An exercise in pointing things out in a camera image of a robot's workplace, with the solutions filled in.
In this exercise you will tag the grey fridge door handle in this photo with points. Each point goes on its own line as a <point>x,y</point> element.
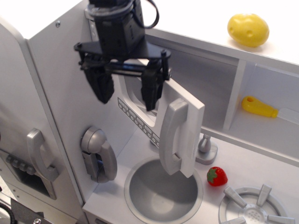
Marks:
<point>35,141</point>

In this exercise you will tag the grey toy faucet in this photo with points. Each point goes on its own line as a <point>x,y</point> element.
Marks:
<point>206,149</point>

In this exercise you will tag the red toy strawberry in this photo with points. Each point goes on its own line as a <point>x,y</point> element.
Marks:
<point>216,176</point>

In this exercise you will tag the yellow handled toy knife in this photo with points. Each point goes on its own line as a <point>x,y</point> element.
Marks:
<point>255,106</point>

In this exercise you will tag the grey toy wall phone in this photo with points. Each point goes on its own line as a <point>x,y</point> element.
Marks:
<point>99,157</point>

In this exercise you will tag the yellow toy potato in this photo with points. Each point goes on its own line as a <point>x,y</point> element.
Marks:
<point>248,29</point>

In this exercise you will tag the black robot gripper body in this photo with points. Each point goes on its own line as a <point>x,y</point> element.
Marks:
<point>121,47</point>

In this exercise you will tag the round metal sink bowl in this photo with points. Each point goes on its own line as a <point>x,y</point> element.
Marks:
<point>155,197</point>

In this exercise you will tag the white toy kitchen cabinet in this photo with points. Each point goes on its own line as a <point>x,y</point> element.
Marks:
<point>252,150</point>

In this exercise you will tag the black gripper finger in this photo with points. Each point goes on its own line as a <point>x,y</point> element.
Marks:
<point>152,84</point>
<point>99,80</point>

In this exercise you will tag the white microwave door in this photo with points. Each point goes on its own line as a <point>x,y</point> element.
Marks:
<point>173,126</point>

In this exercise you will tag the grey toy stove burner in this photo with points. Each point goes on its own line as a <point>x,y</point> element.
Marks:
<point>248,205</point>

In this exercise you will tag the grey ice dispenser panel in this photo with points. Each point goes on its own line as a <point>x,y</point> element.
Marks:
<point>26,174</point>

